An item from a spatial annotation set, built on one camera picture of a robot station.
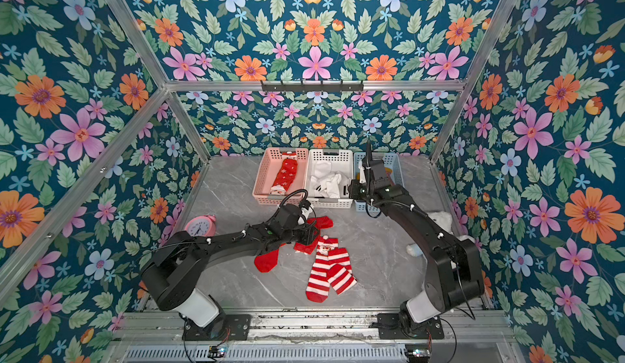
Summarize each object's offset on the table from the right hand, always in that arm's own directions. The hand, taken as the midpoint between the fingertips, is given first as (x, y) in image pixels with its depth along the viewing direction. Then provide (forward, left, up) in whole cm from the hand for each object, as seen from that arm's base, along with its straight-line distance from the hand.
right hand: (357, 183), depth 87 cm
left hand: (-13, +14, -11) cm, 22 cm away
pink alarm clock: (-11, +60, -15) cm, 63 cm away
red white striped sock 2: (-27, +6, -17) cm, 33 cm away
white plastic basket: (+26, +6, -14) cm, 30 cm away
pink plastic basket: (+21, +41, -17) cm, 49 cm away
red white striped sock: (-31, +13, -19) cm, 38 cm away
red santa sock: (+23, +31, -15) cm, 41 cm away
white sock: (+11, +13, -12) cm, 20 cm away
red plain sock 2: (-23, +32, -17) cm, 43 cm away
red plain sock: (-6, +14, -19) cm, 24 cm away
